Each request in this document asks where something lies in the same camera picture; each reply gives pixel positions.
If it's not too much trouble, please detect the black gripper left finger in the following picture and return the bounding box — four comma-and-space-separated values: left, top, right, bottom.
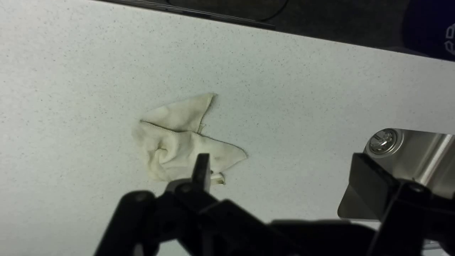
92, 153, 224, 256

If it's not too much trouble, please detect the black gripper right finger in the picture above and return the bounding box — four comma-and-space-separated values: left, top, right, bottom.
337, 154, 455, 256

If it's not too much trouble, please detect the cream wiping cloth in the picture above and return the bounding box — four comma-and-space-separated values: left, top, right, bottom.
132, 93, 247, 184

